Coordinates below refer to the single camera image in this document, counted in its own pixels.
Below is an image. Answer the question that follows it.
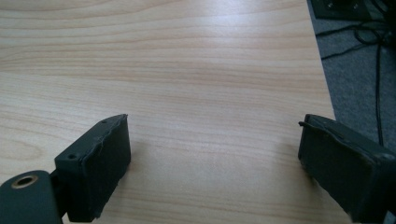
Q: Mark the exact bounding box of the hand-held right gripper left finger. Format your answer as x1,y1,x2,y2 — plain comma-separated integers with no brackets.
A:
54,113,132,223

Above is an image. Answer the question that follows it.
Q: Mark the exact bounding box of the long black floor cable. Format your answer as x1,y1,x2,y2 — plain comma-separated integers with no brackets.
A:
374,40,385,147

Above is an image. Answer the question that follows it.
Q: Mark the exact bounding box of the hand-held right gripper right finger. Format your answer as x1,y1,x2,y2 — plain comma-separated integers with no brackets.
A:
297,113,396,224

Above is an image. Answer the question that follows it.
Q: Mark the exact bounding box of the black stand base plate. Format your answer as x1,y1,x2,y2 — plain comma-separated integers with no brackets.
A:
310,0,396,22

